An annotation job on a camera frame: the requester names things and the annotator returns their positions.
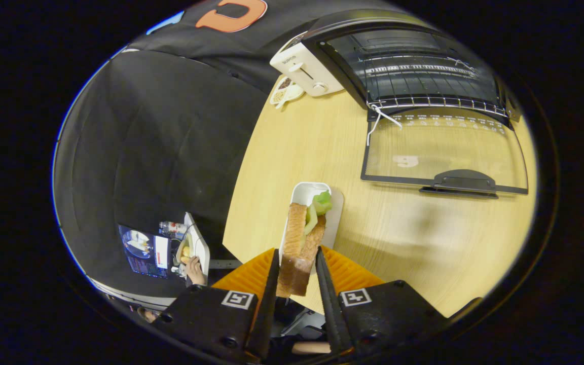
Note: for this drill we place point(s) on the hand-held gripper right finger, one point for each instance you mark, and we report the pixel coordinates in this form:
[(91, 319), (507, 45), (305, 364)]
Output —
[(327, 304)]

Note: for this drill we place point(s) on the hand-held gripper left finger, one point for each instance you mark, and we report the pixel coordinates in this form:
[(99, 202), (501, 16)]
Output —
[(270, 304)]

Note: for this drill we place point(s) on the toast sandwich with lettuce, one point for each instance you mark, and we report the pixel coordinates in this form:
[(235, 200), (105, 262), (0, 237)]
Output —
[(297, 238)]

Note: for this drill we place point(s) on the black toaster oven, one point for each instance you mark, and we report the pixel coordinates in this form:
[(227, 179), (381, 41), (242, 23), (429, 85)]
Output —
[(462, 180)]

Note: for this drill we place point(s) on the white pop-up toaster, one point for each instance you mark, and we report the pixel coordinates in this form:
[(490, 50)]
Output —
[(302, 66)]

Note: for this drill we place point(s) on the white flat board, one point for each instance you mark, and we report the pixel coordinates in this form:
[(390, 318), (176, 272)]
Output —
[(199, 243)]

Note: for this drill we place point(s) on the white rectangular tray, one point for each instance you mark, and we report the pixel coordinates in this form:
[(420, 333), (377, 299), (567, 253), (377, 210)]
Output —
[(306, 192)]

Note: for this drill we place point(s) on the small clear bottle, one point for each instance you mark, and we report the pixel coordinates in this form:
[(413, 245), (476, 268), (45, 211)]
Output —
[(173, 229)]

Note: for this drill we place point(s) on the black backdrop cloth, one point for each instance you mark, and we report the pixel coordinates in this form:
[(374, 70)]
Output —
[(160, 126)]

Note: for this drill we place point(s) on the small white seed dish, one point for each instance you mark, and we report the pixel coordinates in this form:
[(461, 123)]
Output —
[(284, 91)]

